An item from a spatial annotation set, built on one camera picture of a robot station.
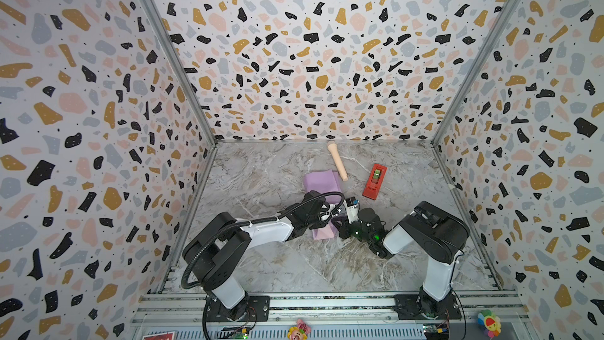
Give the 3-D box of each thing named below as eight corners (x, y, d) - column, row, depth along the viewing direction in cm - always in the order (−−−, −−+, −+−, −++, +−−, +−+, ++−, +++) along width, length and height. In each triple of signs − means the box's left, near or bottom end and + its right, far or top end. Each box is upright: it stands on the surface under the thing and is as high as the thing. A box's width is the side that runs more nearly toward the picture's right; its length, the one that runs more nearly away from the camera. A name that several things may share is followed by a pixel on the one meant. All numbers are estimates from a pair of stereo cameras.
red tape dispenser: (361, 195, 104) (364, 185, 98) (371, 173, 112) (374, 163, 107) (376, 201, 102) (379, 191, 97) (384, 178, 111) (388, 168, 105)
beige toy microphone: (343, 181, 108) (343, 178, 106) (327, 145, 123) (327, 142, 121) (350, 179, 109) (351, 176, 107) (334, 144, 123) (334, 140, 121)
